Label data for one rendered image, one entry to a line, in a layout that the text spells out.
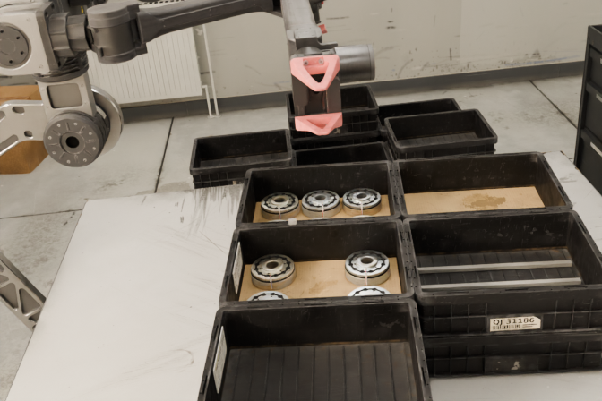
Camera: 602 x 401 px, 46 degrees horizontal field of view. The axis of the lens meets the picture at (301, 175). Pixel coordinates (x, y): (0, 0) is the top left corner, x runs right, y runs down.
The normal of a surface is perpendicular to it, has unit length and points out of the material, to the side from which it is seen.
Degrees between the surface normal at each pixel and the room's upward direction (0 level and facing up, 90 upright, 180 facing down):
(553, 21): 90
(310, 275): 0
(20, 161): 91
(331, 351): 0
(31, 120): 90
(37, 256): 0
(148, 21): 90
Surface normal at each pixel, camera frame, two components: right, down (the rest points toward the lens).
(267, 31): 0.06, 0.47
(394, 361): -0.08, -0.88
